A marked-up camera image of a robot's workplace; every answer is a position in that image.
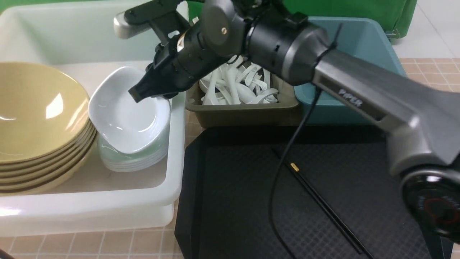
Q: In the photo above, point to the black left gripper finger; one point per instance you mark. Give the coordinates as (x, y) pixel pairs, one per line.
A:
(145, 88)

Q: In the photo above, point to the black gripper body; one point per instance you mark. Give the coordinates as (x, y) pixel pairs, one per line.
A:
(185, 60)

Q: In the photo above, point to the white square dish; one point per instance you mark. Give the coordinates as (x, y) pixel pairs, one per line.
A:
(128, 126)

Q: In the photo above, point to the yellow noodle bowl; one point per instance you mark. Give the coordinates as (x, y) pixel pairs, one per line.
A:
(42, 109)

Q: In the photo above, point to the black chopstick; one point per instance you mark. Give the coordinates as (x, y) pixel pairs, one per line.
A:
(325, 207)

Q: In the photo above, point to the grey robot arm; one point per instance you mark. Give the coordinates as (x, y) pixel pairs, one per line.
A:
(422, 124)

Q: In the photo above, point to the pile of white spoons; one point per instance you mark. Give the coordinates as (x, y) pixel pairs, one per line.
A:
(238, 82)

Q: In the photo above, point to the stack of white dishes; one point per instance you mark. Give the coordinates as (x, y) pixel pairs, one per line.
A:
(119, 162)

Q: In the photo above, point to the large white plastic tub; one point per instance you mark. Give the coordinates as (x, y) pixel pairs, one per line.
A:
(95, 199)

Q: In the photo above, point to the olive spoon bin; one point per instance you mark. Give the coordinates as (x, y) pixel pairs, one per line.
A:
(243, 114)

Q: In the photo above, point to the stack of yellow bowls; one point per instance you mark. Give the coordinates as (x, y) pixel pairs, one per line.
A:
(41, 174)

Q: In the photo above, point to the teal chopstick bin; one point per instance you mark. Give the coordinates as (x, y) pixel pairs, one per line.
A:
(359, 39)

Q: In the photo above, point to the black serving tray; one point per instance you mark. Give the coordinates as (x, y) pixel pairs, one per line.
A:
(227, 179)

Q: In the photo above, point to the green cloth backdrop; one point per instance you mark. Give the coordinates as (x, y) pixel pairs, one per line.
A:
(359, 9)

